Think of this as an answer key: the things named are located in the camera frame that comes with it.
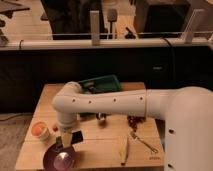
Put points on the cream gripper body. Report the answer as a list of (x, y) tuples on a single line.
[(66, 138)]

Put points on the metal fork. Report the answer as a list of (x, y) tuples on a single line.
[(135, 137)]

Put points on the orange filled cup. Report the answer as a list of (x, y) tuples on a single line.
[(40, 131)]

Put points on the grey post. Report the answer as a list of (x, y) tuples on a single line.
[(188, 34), (95, 28)]

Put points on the purple bowl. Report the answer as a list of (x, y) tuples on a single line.
[(59, 159)]

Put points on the white horizontal rail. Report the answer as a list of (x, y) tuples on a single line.
[(111, 43)]

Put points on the green plastic tray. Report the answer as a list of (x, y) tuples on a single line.
[(109, 79)]

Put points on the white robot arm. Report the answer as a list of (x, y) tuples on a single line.
[(187, 113)]

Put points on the black eraser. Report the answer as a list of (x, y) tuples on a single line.
[(77, 138)]

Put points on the brown bead cluster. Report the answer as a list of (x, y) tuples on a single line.
[(133, 121)]

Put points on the grey post left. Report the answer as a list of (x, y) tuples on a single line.
[(95, 28)]

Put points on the grey post right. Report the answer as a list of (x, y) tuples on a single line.
[(188, 34)]

